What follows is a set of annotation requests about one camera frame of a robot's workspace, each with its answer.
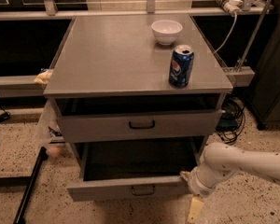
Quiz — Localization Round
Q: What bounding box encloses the clear plastic bag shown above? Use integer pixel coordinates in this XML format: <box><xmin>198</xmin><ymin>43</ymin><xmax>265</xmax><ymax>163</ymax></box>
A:
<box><xmin>35</xmin><ymin>101</ymin><xmax>65</xmax><ymax>157</ymax></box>

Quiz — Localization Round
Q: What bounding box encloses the grey drawer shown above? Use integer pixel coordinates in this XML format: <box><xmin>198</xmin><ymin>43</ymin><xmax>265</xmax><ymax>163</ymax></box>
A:
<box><xmin>67</xmin><ymin>136</ymin><xmax>206</xmax><ymax>202</ymax></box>
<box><xmin>57</xmin><ymin>110</ymin><xmax>222</xmax><ymax>143</ymax></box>

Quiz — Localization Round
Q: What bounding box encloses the white power strip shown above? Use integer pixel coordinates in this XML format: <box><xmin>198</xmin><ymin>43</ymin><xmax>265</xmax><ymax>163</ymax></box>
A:
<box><xmin>216</xmin><ymin>0</ymin><xmax>242</xmax><ymax>16</ymax></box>

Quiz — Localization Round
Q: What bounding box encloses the black cable bundle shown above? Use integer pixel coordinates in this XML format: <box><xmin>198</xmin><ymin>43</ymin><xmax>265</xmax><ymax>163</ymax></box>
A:
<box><xmin>214</xmin><ymin>97</ymin><xmax>246</xmax><ymax>145</ymax></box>

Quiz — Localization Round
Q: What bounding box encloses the yellow snack bag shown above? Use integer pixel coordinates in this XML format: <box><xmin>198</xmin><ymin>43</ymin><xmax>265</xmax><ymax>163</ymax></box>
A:
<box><xmin>34</xmin><ymin>69</ymin><xmax>53</xmax><ymax>85</ymax></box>

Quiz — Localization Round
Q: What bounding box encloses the white power cable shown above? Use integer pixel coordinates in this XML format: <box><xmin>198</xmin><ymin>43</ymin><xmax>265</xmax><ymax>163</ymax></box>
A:
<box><xmin>212</xmin><ymin>12</ymin><xmax>239</xmax><ymax>55</ymax></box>

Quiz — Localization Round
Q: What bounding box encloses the metal diagonal rod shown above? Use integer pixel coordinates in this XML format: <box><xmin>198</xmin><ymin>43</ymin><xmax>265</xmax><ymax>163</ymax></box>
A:
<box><xmin>233</xmin><ymin>0</ymin><xmax>272</xmax><ymax>72</ymax></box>

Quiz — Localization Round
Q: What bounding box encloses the black metal floor bar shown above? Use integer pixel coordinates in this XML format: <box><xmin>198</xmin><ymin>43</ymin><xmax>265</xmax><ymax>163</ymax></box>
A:
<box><xmin>0</xmin><ymin>147</ymin><xmax>49</xmax><ymax>224</ymax></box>

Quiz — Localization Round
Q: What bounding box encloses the grey top drawer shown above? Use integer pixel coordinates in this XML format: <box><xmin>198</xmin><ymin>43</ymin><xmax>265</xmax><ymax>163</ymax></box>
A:
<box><xmin>57</xmin><ymin>110</ymin><xmax>222</xmax><ymax>143</ymax></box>

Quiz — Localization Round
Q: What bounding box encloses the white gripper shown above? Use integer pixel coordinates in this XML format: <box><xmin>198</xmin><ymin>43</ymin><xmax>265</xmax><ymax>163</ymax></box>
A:
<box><xmin>180</xmin><ymin>166</ymin><xmax>221</xmax><ymax>224</ymax></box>

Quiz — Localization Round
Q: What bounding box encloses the blue Pepsi can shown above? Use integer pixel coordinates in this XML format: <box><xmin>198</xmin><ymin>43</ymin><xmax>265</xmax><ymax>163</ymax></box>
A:
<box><xmin>169</xmin><ymin>45</ymin><xmax>194</xmax><ymax>88</ymax></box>

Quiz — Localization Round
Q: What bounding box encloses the white ceramic bowl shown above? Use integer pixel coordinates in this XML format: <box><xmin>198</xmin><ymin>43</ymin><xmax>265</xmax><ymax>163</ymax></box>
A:
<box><xmin>151</xmin><ymin>20</ymin><xmax>183</xmax><ymax>45</ymax></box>

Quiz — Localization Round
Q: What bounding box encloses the grey metal drawer cabinet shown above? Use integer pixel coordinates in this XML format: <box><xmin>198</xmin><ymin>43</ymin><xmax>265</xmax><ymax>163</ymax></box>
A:
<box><xmin>43</xmin><ymin>13</ymin><xmax>234</xmax><ymax>203</ymax></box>

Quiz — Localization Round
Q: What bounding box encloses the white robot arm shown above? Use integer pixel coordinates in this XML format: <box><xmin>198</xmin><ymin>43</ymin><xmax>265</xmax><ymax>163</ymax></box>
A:
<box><xmin>180</xmin><ymin>143</ymin><xmax>280</xmax><ymax>224</ymax></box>

